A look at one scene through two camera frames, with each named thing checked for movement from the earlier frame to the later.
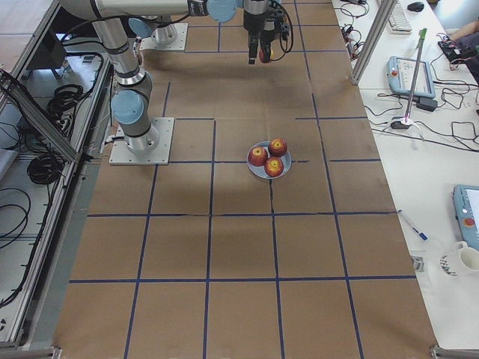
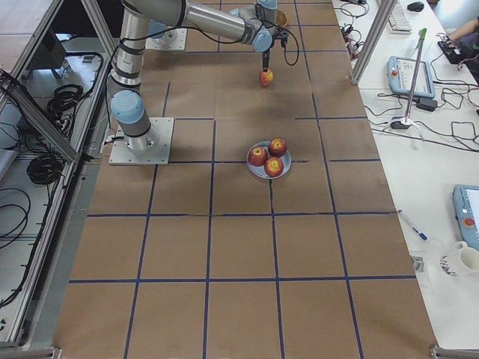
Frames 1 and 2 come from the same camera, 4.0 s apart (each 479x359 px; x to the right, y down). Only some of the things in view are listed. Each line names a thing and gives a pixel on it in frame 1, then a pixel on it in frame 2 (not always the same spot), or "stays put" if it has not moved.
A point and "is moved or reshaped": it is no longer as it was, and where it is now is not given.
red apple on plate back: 277,147 stays put
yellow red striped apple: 261,54 is moved or reshaped
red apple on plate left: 257,156 stays put
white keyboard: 398,22 stays put
